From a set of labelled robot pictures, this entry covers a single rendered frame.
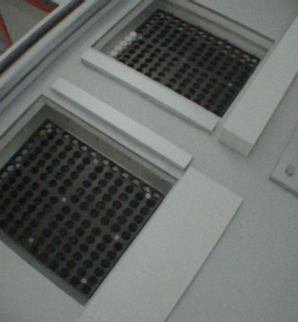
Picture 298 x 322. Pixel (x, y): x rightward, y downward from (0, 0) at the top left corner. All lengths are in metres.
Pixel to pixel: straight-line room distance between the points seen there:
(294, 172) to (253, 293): 0.17
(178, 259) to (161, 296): 0.05
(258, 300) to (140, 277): 0.14
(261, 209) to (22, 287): 0.31
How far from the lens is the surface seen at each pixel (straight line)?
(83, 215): 0.53
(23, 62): 0.57
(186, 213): 0.46
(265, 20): 0.71
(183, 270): 0.45
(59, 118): 0.65
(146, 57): 0.67
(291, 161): 0.53
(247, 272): 0.47
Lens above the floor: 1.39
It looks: 63 degrees down
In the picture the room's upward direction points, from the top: 4 degrees clockwise
